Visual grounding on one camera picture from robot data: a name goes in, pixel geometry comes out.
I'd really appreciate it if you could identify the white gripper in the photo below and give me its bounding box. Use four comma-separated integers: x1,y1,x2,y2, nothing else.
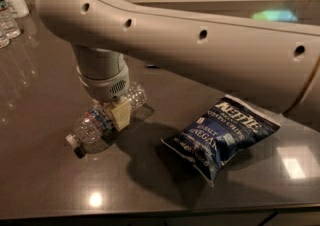
72,45,131,131

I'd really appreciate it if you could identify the clear plastic water bottle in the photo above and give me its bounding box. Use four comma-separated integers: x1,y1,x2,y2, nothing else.
66,82,147,158

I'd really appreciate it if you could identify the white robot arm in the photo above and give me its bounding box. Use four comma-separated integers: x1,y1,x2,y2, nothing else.
36,0,320,130

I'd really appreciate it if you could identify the upright water bottle red label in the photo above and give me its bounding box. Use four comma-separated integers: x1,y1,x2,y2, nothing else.
0,0,21,39

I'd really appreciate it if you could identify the clear bottle at left edge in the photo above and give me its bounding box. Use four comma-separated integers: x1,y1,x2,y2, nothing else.
0,26,10,48

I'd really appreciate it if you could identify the small dark blue packet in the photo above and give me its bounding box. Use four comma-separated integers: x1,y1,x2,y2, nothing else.
145,64,159,69

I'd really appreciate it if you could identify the blue Kettle chips bag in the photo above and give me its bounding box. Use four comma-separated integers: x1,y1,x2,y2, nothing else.
161,95,280,187

